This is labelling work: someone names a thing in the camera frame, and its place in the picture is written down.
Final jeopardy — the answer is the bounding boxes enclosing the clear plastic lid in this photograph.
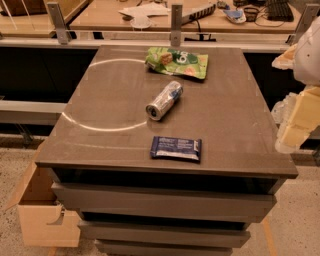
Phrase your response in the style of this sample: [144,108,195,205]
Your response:
[130,16,152,29]

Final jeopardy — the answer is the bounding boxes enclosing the cardboard box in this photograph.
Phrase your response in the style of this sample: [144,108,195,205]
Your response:
[5,141,82,248]

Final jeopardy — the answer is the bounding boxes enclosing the dark blue snack bar wrapper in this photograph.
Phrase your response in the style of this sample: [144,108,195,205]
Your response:
[150,136,202,162]

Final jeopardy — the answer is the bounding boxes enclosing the green rice chip bag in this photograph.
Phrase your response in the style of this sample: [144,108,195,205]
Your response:
[145,47,208,79]

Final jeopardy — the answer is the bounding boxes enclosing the metal bracket post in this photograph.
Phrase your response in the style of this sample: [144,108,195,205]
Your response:
[47,2,71,45]
[170,4,182,47]
[286,3,320,45]

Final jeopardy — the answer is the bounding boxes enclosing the right metal bracket post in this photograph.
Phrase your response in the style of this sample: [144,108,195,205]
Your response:
[286,3,320,45]

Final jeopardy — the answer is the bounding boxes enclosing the black keyboard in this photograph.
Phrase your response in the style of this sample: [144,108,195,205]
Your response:
[265,0,294,22]

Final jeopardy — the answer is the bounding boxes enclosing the middle metal bracket post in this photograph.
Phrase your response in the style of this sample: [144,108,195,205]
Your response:
[170,4,182,47]

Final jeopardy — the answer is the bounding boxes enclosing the silver blue drink can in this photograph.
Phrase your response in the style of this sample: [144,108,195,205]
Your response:
[146,81,183,121]

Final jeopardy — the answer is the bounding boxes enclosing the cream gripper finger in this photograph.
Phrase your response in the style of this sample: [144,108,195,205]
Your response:
[275,124,310,154]
[272,44,297,70]

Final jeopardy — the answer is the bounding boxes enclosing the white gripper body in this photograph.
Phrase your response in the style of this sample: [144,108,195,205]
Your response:
[271,86,320,135]

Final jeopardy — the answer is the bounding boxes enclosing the grey drawer cabinet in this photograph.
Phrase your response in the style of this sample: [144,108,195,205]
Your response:
[36,46,297,256]

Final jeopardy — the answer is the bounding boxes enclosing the grey power strip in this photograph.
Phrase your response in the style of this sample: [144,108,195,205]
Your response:
[182,3,216,24]

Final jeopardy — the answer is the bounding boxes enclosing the blue white small object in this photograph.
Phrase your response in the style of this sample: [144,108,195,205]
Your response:
[223,9,246,24]

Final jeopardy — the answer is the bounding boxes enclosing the left metal bracket post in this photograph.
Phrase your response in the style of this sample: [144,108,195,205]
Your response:
[47,2,71,45]

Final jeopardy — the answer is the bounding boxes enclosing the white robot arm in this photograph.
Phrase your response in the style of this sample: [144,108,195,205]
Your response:
[271,17,320,153]

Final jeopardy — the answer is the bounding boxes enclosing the wooden desk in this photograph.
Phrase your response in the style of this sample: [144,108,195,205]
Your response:
[69,0,303,35]

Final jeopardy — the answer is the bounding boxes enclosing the white papers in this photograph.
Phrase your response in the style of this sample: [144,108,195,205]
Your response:
[119,2,170,17]

